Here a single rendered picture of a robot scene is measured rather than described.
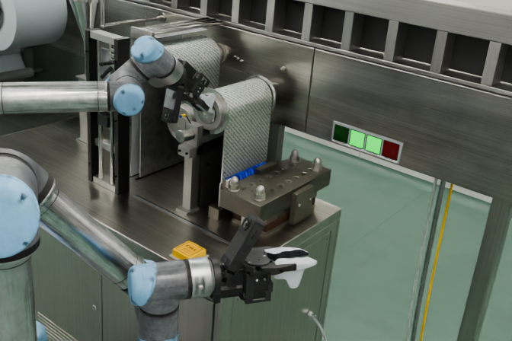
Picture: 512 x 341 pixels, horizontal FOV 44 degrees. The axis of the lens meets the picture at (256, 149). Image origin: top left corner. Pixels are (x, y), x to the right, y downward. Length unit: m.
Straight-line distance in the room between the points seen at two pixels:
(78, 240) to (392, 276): 2.56
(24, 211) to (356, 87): 1.26
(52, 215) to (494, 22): 1.23
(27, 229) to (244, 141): 1.14
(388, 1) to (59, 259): 1.42
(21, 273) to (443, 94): 1.27
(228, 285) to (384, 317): 2.10
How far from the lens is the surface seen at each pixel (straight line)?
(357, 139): 2.07
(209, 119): 1.97
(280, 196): 1.98
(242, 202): 1.94
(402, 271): 3.68
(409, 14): 1.93
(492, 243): 2.18
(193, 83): 1.83
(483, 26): 1.85
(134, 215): 2.09
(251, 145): 2.11
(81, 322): 2.44
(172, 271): 1.20
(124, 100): 1.57
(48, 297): 2.57
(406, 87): 1.96
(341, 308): 3.29
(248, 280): 1.23
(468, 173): 1.95
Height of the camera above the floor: 1.92
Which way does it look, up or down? 23 degrees down
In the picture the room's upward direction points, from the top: 5 degrees clockwise
